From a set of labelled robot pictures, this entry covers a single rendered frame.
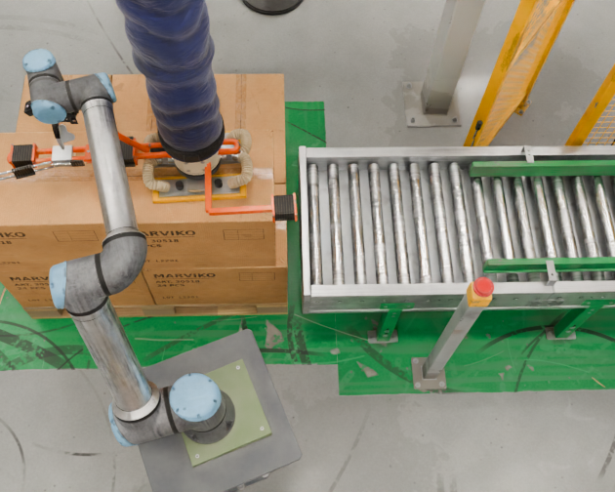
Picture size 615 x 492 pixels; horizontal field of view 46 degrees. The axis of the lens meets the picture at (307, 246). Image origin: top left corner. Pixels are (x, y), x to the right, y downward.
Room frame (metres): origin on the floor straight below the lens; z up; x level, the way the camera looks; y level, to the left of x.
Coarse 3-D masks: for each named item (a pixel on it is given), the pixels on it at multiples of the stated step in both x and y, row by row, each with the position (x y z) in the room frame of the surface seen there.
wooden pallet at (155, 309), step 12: (36, 312) 1.12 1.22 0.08; (48, 312) 1.12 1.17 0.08; (60, 312) 1.13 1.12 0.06; (120, 312) 1.17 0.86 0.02; (132, 312) 1.17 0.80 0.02; (144, 312) 1.16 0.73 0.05; (156, 312) 1.17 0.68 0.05; (168, 312) 1.17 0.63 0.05; (180, 312) 1.19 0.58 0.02; (192, 312) 1.19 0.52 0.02; (204, 312) 1.20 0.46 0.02; (216, 312) 1.20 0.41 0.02; (228, 312) 1.20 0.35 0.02; (240, 312) 1.21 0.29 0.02; (252, 312) 1.21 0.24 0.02; (264, 312) 1.21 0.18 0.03; (276, 312) 1.22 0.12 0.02
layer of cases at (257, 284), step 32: (128, 96) 2.03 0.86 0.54; (224, 96) 2.06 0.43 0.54; (256, 96) 2.08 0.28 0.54; (32, 128) 1.82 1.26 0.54; (128, 128) 1.85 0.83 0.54; (256, 128) 1.90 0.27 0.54; (32, 288) 1.13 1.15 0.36; (128, 288) 1.16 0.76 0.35; (160, 288) 1.18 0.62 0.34; (192, 288) 1.19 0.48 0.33; (224, 288) 1.20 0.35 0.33; (256, 288) 1.21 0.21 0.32
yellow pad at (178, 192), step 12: (168, 180) 1.35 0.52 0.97; (180, 180) 1.35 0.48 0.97; (216, 180) 1.35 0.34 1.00; (156, 192) 1.30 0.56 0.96; (168, 192) 1.30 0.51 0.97; (180, 192) 1.30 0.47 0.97; (192, 192) 1.30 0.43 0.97; (204, 192) 1.31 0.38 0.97; (216, 192) 1.31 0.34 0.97; (228, 192) 1.31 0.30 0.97; (240, 192) 1.32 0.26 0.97
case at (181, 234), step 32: (256, 160) 1.48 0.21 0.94; (256, 192) 1.34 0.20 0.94; (160, 224) 1.18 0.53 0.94; (192, 224) 1.20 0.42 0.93; (224, 224) 1.21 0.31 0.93; (256, 224) 1.22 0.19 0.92; (160, 256) 1.18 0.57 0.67; (192, 256) 1.19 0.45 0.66; (224, 256) 1.20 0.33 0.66; (256, 256) 1.22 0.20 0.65
